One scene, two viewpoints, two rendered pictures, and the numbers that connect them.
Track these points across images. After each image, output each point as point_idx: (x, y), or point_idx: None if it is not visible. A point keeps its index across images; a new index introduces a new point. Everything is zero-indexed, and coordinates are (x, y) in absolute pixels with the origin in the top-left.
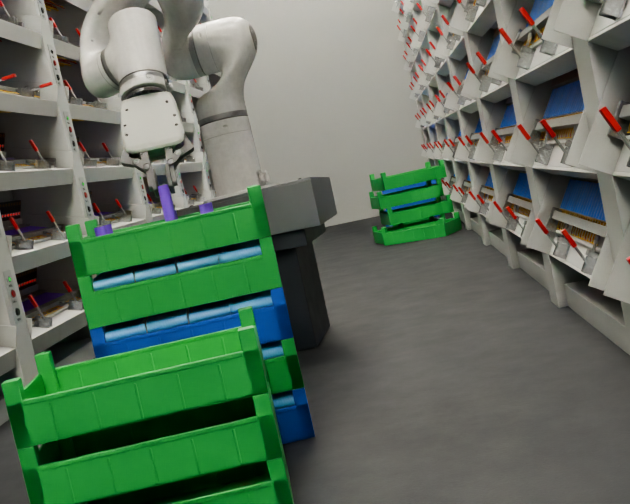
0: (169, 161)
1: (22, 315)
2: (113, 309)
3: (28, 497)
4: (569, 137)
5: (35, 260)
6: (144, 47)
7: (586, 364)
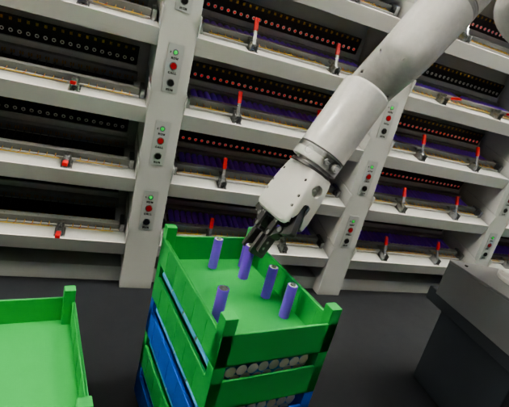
0: (267, 231)
1: (351, 245)
2: (158, 298)
3: (134, 341)
4: None
5: (400, 220)
6: (330, 119)
7: None
